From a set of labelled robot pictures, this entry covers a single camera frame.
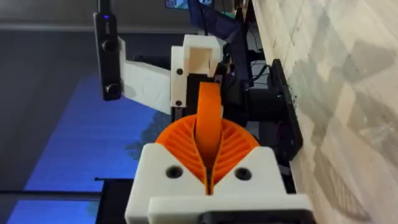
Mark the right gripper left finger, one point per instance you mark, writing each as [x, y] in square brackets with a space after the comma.
[155, 174]

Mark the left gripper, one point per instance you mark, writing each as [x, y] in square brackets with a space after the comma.
[146, 84]

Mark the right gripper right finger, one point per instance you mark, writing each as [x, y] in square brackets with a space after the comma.
[255, 174]

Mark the computer screen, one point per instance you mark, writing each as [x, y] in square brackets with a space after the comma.
[180, 3]

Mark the black metal frame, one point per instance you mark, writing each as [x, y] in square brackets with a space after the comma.
[113, 202]

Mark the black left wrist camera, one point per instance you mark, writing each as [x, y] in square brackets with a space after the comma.
[108, 56]

